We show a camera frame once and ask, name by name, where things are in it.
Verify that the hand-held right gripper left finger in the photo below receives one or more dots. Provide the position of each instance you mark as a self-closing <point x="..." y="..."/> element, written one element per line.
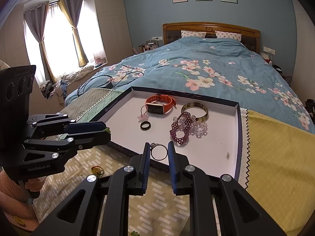
<point x="146" y="172"/>

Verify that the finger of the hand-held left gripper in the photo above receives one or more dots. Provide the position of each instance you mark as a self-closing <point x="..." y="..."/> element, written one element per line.
<point x="93" y="140"/>
<point x="86" y="127"/>

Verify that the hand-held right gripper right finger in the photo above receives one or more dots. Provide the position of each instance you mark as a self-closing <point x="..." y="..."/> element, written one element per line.
<point x="173" y="172"/>

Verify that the dark blue shallow box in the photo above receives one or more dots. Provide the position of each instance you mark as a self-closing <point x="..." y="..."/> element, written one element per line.
<point x="209" y="147"/>

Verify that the pink pendant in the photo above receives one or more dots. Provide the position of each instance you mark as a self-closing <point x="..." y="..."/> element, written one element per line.
<point x="143" y="115"/>

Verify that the orange smartwatch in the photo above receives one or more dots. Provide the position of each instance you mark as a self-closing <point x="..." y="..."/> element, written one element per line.
<point x="156" y="108"/>

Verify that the gold bangle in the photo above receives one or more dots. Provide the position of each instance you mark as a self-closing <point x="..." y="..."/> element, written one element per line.
<point x="207" y="114"/>

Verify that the person's left forearm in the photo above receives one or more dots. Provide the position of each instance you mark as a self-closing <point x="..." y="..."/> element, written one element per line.
<point x="12" y="201"/>

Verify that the person's left hand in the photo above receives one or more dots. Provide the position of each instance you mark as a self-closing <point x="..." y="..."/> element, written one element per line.
<point x="30" y="184"/>

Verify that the blue cloth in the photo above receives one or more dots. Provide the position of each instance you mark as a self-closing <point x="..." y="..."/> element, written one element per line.
<point x="62" y="87"/>

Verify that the dark clothes heap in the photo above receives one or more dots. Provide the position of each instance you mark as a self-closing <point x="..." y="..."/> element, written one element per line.
<point x="48" y="88"/>

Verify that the light clothes heap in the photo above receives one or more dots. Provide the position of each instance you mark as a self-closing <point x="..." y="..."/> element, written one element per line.
<point x="78" y="72"/>

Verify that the small pink fan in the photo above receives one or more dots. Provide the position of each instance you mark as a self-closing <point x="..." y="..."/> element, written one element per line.
<point x="99" y="60"/>

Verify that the group of cosmetics bottles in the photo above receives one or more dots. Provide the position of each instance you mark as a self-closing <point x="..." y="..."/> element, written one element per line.
<point x="147" y="46"/>

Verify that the green yellow patterned blanket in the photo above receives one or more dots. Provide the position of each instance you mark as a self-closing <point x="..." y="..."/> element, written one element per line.
<point x="275" y="152"/>

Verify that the beige built-in wardrobe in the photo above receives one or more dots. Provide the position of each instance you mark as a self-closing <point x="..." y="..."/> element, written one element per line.
<point x="304" y="41"/>
<point x="110" y="17"/>

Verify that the yellow grey curtain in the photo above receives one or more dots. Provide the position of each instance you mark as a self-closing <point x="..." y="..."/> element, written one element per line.
<point x="73" y="12"/>

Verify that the blue floral duvet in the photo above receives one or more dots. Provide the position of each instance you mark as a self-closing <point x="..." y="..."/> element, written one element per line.
<point x="209" y="54"/>

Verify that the white patterned pillow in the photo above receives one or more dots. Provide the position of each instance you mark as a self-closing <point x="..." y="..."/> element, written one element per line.
<point x="193" y="34"/>
<point x="228" y="35"/>

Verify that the wooden headboard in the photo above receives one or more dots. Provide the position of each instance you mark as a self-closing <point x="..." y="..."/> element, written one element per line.
<point x="187" y="25"/>

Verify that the wooden nightstand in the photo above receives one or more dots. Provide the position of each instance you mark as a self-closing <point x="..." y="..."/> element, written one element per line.
<point x="283" y="75"/>

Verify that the pile of dark clothes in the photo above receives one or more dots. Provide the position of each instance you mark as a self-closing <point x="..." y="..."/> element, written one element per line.
<point x="310" y="105"/>

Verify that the white wall socket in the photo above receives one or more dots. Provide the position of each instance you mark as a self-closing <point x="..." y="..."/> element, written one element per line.
<point x="269" y="50"/>
<point x="157" y="38"/>

